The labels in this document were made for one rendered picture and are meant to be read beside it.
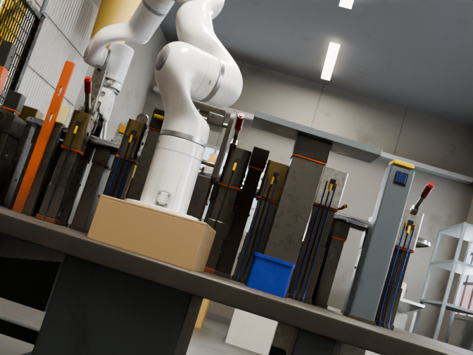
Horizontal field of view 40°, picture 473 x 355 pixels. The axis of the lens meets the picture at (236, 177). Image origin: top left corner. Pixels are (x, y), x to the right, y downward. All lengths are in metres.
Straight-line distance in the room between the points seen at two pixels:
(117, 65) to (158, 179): 0.76
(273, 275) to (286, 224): 0.18
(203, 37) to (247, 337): 5.24
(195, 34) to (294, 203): 0.53
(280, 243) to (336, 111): 7.49
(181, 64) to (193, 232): 0.41
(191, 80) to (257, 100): 7.64
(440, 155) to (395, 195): 7.49
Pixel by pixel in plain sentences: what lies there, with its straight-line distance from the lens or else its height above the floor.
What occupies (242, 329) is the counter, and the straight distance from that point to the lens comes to 6.74.
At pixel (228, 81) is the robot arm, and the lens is 1.64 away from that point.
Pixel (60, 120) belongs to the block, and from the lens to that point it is 2.12.
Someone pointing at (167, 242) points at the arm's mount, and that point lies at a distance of 1.49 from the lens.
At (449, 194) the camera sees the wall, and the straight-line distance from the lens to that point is 9.28.
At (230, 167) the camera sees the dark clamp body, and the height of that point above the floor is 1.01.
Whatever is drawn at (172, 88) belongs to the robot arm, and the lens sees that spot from 1.59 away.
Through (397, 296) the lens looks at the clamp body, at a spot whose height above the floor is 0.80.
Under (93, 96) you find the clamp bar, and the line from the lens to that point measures 2.10.
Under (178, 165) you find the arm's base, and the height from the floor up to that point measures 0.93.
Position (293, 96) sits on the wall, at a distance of 9.24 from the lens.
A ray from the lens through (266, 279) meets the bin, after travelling 1.67.
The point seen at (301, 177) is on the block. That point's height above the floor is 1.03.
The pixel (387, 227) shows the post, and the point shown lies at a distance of 1.84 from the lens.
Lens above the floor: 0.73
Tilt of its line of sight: 8 degrees up
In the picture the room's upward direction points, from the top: 17 degrees clockwise
